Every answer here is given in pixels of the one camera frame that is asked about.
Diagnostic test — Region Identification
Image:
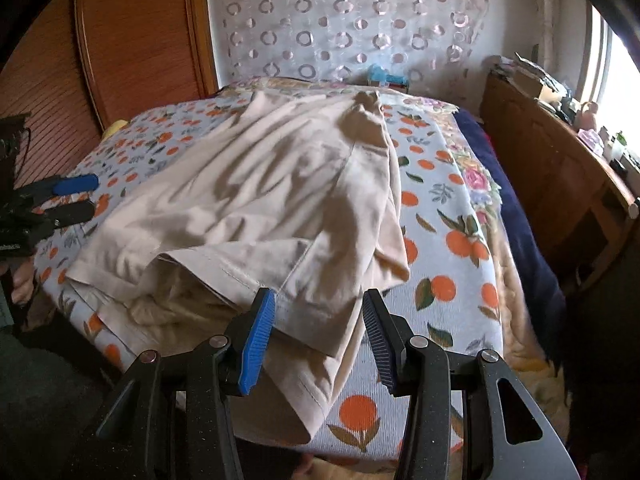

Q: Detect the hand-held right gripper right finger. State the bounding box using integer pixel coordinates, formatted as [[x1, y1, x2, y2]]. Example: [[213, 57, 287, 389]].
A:
[[362, 288, 583, 480]]

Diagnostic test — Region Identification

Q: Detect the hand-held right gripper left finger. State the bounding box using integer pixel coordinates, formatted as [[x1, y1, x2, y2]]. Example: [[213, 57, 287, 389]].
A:
[[95, 287, 277, 480]]

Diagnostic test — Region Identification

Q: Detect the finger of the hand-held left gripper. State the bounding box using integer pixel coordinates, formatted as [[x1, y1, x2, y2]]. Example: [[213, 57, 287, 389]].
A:
[[30, 201, 96, 233], [20, 174, 100, 206]]

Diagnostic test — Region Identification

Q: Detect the beige printed t-shirt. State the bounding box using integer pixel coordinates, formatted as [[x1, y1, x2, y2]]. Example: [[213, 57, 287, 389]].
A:
[[65, 87, 412, 448]]

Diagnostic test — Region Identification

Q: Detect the person's left hand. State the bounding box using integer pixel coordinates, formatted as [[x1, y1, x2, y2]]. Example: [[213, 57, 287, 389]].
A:
[[10, 260, 37, 307]]

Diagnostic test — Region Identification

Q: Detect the orange fruit print bedsheet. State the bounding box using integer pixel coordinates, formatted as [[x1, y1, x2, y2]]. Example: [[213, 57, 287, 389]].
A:
[[32, 80, 503, 463]]

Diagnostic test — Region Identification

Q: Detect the wooden wardrobe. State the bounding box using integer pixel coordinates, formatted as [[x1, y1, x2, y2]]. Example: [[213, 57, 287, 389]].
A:
[[0, 0, 221, 181]]

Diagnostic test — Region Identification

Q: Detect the navy blanket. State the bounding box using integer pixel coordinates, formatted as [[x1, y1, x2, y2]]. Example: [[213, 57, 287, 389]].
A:
[[452, 110, 566, 361]]

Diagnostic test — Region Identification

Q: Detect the person's dark clothing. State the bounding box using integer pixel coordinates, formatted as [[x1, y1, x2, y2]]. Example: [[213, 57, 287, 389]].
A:
[[0, 330, 126, 480]]

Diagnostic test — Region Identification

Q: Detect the wooden cabinet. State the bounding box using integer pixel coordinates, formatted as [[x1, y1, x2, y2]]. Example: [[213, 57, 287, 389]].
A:
[[480, 72, 640, 301]]

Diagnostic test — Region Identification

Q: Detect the teal tissue pack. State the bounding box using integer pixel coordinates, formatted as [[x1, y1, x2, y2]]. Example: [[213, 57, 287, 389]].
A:
[[367, 64, 408, 92]]

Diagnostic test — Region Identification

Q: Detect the pink plastic pack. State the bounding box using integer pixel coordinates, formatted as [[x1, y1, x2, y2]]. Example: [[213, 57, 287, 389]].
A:
[[577, 129, 603, 153]]

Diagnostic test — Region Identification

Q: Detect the stack of papers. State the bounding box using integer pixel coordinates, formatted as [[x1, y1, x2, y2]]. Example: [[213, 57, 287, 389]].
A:
[[487, 52, 571, 106]]

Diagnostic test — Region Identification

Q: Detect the pink figurine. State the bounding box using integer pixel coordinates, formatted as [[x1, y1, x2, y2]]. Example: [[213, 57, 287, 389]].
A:
[[580, 101, 601, 131]]

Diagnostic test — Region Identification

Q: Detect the sheer circle pattern curtain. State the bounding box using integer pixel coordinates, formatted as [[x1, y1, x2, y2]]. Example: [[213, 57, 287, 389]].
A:
[[205, 0, 493, 96]]

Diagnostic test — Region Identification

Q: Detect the window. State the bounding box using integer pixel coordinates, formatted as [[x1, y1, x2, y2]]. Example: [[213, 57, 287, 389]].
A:
[[582, 5, 640, 196]]

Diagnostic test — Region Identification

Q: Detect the beige window drape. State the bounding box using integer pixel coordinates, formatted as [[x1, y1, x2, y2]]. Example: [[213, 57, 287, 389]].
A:
[[530, 0, 561, 56]]

